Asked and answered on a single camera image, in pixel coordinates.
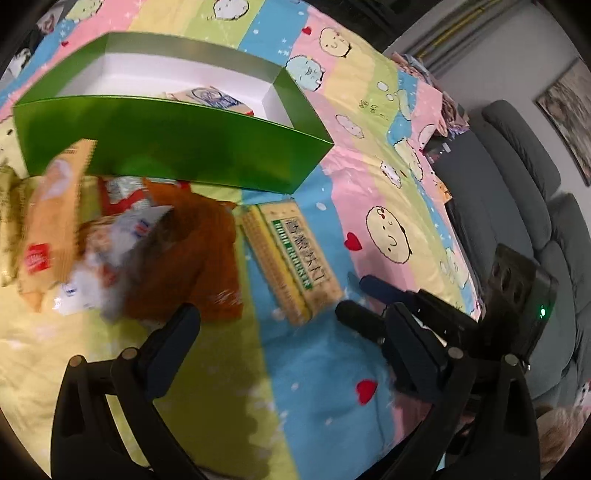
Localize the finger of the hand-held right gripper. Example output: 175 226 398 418
335 300 393 344
359 274 483 344

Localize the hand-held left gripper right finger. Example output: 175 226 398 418
382 304 542 480

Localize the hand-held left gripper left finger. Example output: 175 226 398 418
51 302 202 480

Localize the orange brown snack packet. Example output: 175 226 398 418
122 178 245 324

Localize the green yellow cracker pack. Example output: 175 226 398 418
240 198 345 328

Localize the red silver snack packet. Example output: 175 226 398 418
99 178 155 217

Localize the beige orange snack packet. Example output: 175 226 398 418
17 138 98 310

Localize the green cardboard box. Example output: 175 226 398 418
13 31 335 195

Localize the printed cartoon blanket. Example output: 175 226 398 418
0 0 485 480

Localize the grey sofa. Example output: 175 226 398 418
436 99 591 411

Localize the beige fuzzy thing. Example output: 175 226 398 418
536 405 585 472

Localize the pile of printed clothes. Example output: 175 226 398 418
392 51 472 139

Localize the round gold snack packet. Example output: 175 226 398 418
0 164 33 289

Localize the white blue print snack packet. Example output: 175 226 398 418
166 86 254 117

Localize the framed wall picture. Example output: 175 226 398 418
536 58 591 188

